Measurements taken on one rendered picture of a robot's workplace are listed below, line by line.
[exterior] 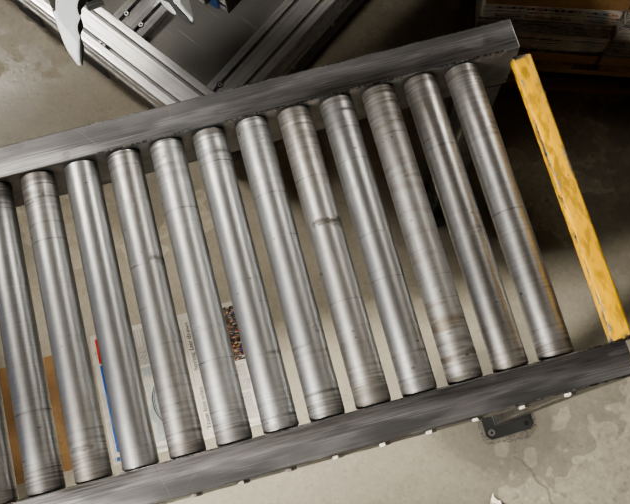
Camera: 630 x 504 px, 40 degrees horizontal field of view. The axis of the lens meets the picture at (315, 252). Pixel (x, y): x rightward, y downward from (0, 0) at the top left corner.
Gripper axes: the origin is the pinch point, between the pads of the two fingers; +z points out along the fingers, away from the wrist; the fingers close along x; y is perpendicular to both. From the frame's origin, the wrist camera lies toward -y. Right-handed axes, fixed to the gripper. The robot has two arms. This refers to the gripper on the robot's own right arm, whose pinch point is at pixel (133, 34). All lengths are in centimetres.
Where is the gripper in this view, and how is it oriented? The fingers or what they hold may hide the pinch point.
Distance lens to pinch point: 87.3
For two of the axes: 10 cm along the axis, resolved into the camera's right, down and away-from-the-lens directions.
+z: 4.3, 8.7, -2.3
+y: -0.8, 2.9, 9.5
